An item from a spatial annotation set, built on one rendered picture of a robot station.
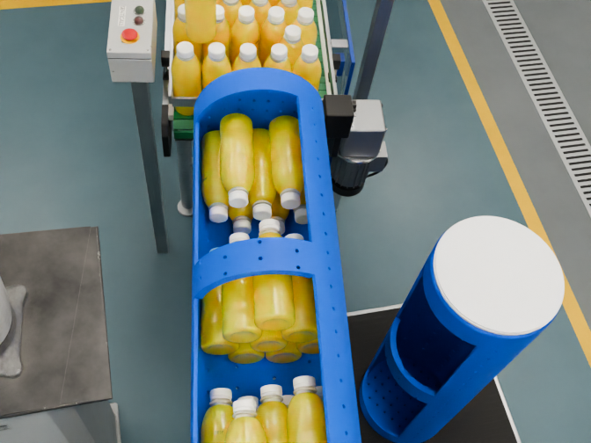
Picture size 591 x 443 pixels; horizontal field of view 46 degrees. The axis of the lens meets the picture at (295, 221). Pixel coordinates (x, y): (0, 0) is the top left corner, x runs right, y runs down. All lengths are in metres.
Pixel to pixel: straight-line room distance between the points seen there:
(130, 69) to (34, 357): 0.71
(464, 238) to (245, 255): 0.53
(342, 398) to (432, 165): 1.91
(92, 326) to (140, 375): 1.04
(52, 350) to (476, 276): 0.85
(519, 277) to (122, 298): 1.48
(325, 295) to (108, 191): 1.68
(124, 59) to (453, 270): 0.88
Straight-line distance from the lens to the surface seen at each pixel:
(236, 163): 1.40
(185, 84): 1.70
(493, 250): 1.53
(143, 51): 1.67
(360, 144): 1.91
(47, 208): 2.77
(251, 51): 1.66
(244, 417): 1.19
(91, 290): 1.43
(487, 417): 2.36
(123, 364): 2.44
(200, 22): 1.65
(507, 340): 1.48
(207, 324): 1.30
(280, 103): 1.52
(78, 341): 1.39
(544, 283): 1.54
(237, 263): 1.20
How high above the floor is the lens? 2.28
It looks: 58 degrees down
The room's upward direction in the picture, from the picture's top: 10 degrees clockwise
